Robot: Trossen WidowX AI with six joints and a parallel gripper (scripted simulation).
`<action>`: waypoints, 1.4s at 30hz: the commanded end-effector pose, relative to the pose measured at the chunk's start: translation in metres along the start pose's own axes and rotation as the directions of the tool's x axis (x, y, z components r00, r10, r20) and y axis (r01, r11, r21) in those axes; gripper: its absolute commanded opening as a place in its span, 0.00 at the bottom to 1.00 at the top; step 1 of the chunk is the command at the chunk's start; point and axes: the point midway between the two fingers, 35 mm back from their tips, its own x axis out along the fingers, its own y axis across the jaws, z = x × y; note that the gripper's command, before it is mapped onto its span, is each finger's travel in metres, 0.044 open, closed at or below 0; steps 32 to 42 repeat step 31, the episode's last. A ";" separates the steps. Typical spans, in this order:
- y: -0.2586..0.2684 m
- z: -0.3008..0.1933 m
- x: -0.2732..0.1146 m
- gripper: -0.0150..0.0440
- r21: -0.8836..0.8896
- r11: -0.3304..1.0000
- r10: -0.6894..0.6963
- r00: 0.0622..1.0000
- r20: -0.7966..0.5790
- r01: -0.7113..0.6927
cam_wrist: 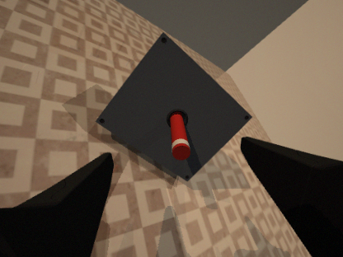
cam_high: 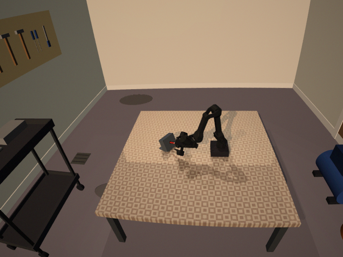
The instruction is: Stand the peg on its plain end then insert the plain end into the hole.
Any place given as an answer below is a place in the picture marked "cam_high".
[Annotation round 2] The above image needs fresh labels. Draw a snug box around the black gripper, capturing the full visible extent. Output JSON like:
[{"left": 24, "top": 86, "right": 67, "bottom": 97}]
[{"left": 174, "top": 132, "right": 188, "bottom": 156}]

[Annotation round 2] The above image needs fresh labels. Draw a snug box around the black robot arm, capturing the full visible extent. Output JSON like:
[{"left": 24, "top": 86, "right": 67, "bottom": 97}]
[{"left": 175, "top": 104, "right": 227, "bottom": 149}]

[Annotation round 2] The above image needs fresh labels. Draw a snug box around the dark grey square panel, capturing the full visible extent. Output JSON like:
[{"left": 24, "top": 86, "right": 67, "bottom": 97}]
[{"left": 159, "top": 133, "right": 176, "bottom": 152}]

